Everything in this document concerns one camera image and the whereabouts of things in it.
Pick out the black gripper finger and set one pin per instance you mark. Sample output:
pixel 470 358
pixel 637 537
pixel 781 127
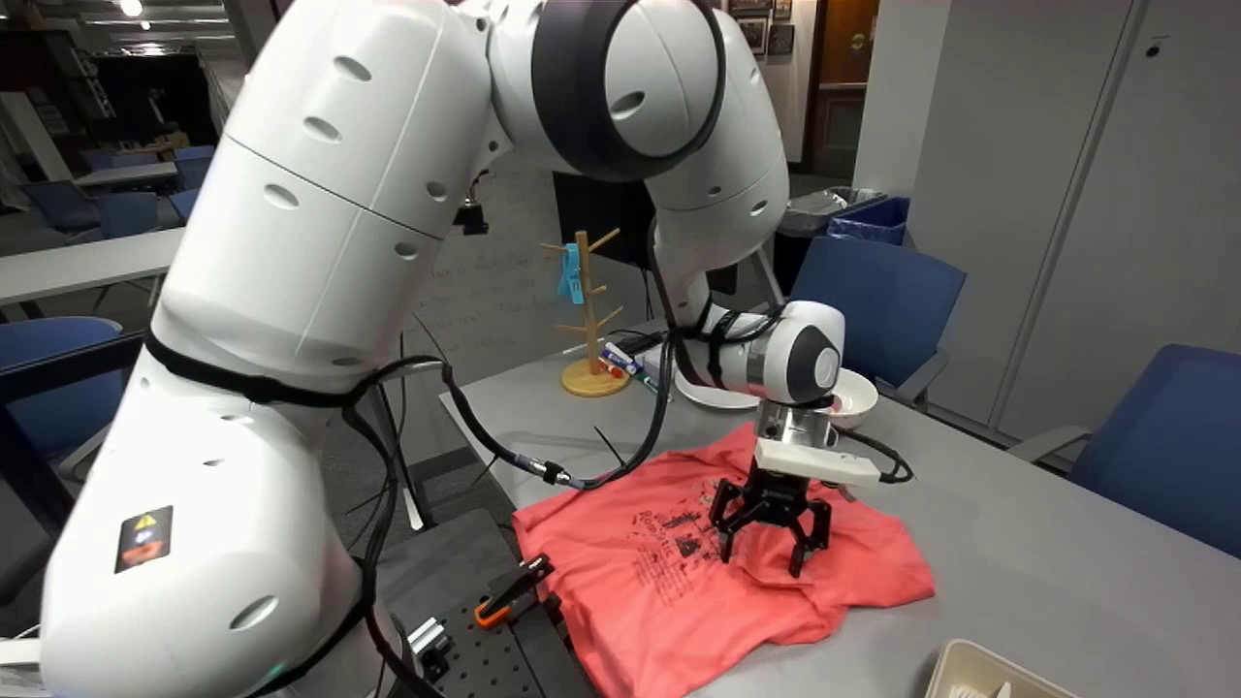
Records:
pixel 725 511
pixel 813 531

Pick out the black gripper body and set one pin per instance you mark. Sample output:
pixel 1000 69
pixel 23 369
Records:
pixel 773 496

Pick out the red T-shirt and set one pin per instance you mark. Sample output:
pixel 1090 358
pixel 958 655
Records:
pixel 655 608

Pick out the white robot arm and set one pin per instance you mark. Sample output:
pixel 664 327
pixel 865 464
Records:
pixel 199 557

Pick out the white bowl with balls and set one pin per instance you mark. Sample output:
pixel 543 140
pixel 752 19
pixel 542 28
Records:
pixel 854 396

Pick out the wooden mug tree stand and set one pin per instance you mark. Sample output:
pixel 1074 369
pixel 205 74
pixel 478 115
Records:
pixel 589 372

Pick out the beige cutlery tray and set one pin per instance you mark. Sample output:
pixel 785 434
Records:
pixel 967 669

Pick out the orange black clamp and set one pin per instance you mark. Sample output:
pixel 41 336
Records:
pixel 500 594

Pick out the blue office chair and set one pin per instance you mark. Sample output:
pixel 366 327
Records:
pixel 1170 448
pixel 897 302

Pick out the black computer monitor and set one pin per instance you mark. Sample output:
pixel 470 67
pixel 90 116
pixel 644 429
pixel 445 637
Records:
pixel 605 206

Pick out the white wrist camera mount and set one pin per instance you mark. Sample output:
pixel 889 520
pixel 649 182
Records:
pixel 817 464

